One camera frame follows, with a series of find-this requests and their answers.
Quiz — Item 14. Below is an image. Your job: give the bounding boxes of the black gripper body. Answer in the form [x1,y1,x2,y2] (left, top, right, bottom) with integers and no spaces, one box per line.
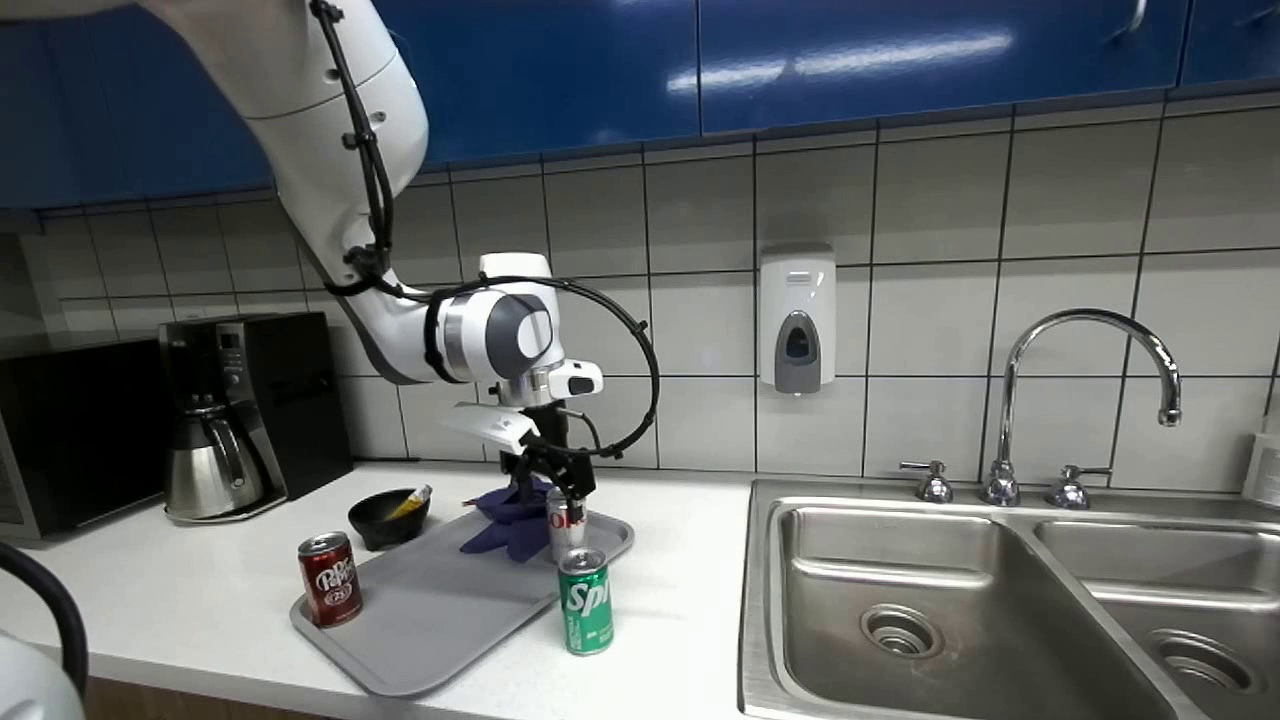
[500,430,596,497]

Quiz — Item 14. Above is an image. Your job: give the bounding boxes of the silver Diet Coke can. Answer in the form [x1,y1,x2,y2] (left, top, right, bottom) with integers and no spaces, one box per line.
[541,485,592,564]

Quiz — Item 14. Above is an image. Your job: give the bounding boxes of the green Sprite can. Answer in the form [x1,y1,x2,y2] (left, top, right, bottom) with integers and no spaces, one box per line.
[557,546,620,659]

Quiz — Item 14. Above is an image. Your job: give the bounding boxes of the red Dr Pepper can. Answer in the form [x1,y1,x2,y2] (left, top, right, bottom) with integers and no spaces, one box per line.
[298,529,363,632]

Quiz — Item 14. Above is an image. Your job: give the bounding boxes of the grey plastic tray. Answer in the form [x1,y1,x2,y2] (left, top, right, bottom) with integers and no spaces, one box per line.
[288,507,641,704]

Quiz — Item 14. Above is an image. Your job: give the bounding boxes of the blue cloth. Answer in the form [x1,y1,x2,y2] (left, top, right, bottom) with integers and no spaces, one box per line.
[456,479,557,564]

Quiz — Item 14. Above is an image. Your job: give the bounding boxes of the yellow item in bowl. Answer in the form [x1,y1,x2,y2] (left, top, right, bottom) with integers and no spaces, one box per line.
[381,485,435,529]

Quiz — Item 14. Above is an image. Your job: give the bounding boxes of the black bowl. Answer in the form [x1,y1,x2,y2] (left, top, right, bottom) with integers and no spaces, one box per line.
[345,485,435,552]

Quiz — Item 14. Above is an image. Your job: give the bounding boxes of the black steel coffee maker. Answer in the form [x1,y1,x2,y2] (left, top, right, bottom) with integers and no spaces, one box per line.
[155,313,356,529]

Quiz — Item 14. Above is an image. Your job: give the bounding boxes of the stainless steel carafe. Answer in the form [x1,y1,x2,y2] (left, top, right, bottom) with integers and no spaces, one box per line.
[164,398,274,526]

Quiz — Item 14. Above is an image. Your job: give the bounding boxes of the stainless steel double sink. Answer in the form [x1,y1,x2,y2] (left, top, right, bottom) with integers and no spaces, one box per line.
[737,475,1280,720]

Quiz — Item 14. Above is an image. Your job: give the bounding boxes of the wooden lower cabinet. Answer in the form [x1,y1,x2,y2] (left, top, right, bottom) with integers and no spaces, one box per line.
[81,677,354,720]

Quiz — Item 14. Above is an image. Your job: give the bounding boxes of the chrome gooseneck faucet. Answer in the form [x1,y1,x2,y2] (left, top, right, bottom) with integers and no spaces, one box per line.
[984,310,1188,507]

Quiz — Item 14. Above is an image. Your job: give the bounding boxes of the black microwave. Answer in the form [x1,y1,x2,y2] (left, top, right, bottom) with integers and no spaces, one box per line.
[0,338,175,546]

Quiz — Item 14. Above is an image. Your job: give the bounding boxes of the blue upper cabinets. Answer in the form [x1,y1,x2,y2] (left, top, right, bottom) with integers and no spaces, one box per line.
[0,0,1280,215]

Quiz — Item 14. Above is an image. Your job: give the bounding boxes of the translucent soap bottle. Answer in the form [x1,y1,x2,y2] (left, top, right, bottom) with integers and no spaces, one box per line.
[1241,398,1280,511]

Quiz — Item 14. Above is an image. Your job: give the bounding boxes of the white wall soap dispenser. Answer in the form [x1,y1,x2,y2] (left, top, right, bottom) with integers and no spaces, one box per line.
[756,247,842,398]

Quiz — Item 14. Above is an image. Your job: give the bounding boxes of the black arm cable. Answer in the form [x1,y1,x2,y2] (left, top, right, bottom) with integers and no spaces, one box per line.
[310,0,666,465]

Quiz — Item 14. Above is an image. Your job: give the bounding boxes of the chrome faucet handle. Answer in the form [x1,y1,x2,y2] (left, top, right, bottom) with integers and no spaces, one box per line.
[1043,459,1117,511]
[898,457,958,507]

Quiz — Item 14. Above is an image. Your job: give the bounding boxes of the thick black hose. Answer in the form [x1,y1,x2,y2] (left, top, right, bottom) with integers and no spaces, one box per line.
[0,535,91,696]

